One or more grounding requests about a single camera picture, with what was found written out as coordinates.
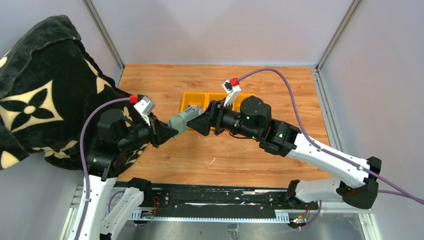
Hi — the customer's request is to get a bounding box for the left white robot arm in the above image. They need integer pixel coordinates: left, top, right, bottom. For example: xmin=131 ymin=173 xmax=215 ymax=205
xmin=68 ymin=109 xmax=179 ymax=240

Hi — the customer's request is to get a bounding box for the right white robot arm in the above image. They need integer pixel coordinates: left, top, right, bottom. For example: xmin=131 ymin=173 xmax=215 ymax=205
xmin=187 ymin=95 xmax=382 ymax=209

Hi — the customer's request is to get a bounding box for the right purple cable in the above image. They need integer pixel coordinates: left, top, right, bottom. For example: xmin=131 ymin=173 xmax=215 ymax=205
xmin=230 ymin=67 xmax=424 ymax=206

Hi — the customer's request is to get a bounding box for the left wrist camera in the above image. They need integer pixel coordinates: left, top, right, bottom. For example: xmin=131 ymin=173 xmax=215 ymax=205
xmin=134 ymin=94 xmax=156 ymax=127

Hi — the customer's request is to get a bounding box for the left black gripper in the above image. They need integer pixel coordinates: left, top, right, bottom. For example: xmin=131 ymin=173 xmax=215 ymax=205
xmin=119 ymin=111 xmax=179 ymax=149

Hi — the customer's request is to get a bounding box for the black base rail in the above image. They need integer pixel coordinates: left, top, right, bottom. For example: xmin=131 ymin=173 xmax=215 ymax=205
xmin=139 ymin=183 xmax=319 ymax=222

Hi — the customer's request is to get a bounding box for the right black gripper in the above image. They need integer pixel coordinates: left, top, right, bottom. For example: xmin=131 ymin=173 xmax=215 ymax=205
xmin=186 ymin=97 xmax=260 ymax=141

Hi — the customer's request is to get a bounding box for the silver card holder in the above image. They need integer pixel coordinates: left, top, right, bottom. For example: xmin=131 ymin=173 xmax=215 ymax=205
xmin=184 ymin=104 xmax=204 ymax=121

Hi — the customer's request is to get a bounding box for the yellow three-compartment bin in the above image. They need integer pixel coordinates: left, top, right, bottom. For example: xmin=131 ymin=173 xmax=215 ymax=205
xmin=183 ymin=93 xmax=264 ymax=138

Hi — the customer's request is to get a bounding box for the mint green card holder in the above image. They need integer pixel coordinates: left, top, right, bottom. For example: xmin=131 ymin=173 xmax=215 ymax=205
xmin=167 ymin=108 xmax=190 ymax=138

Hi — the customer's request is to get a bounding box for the black floral blanket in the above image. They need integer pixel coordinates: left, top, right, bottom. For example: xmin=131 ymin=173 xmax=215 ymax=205
xmin=0 ymin=15 xmax=143 ymax=170

